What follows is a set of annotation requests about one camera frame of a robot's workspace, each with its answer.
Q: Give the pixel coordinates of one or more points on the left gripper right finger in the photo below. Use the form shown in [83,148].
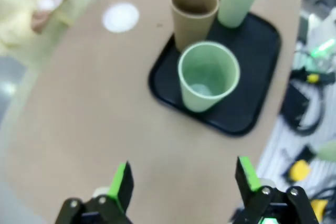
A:
[245,182]

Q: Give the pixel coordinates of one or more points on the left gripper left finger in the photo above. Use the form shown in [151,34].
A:
[126,187]

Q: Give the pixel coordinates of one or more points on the light green cup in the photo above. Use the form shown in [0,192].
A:
[197,103]
[233,9]

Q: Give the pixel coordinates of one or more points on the brown cup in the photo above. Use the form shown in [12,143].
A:
[189,30]

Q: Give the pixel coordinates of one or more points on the white scalloped paper coaster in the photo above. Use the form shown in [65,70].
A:
[120,18]
[47,2]

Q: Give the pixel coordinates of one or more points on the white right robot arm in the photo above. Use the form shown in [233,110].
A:
[315,24]

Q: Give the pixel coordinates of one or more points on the person's right hand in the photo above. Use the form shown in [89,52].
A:
[40,23]

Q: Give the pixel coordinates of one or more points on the yellow tool part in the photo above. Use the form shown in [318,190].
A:
[319,206]
[299,170]

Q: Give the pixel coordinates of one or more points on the black plastic tray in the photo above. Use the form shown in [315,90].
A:
[244,77]

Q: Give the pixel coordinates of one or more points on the person in yellow shirt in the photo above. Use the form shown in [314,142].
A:
[15,11]

